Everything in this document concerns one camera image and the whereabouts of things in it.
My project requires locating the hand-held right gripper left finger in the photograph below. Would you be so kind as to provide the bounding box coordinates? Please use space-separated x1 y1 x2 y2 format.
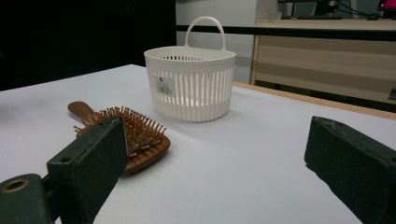
46 116 131 224

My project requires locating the white slotted plastic basket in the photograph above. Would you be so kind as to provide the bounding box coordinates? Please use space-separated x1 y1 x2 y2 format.
143 16 237 123

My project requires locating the black curtain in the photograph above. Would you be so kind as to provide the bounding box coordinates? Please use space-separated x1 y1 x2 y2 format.
0 0 177 91

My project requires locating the wooden cabinet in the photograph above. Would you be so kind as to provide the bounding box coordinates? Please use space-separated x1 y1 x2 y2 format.
249 18 396 110

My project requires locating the black monitor stand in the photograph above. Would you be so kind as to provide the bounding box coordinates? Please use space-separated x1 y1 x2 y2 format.
313 0 342 17

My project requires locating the black horizontal frame bar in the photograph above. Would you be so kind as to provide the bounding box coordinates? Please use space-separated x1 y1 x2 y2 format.
175 24 396 42

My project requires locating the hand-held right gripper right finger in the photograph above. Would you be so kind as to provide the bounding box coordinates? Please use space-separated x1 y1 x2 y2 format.
304 115 396 224

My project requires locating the brown wooden hairbrush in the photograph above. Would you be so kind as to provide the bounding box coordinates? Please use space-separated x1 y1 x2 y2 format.
67 100 172 176

